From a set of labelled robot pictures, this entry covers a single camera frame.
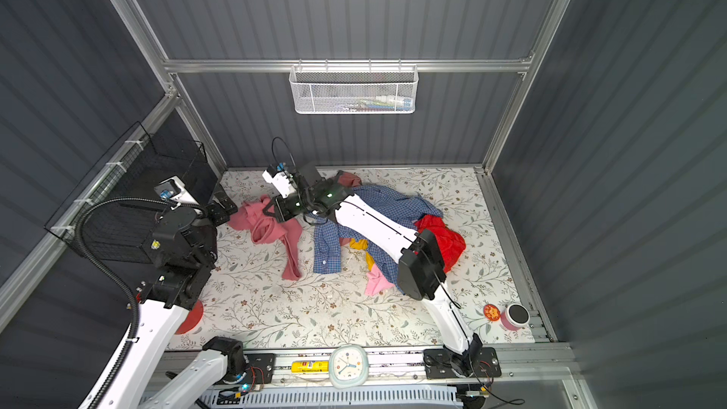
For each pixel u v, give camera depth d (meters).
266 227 0.75
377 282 0.87
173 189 0.53
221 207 0.62
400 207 0.92
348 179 1.12
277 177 0.70
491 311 0.82
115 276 0.45
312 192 0.63
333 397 0.77
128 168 0.73
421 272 0.53
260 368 0.72
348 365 0.72
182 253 0.48
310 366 0.72
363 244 0.94
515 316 0.77
